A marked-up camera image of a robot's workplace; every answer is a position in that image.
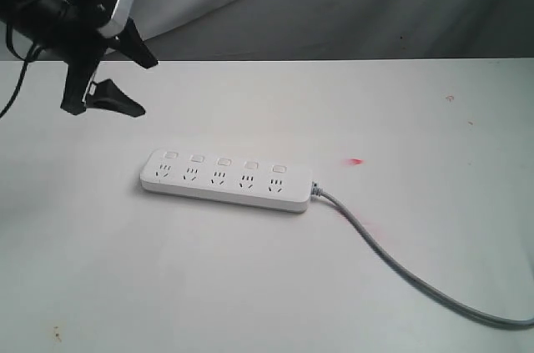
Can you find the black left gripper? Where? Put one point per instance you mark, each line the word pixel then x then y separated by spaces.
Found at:
pixel 86 46

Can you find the white five-outlet power strip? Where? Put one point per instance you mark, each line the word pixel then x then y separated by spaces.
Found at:
pixel 229 179

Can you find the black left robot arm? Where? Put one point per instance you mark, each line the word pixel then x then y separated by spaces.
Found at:
pixel 34 26

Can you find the grey backdrop cloth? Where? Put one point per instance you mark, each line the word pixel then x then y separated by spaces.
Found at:
pixel 335 29

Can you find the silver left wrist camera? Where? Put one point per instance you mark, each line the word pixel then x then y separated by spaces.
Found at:
pixel 112 16

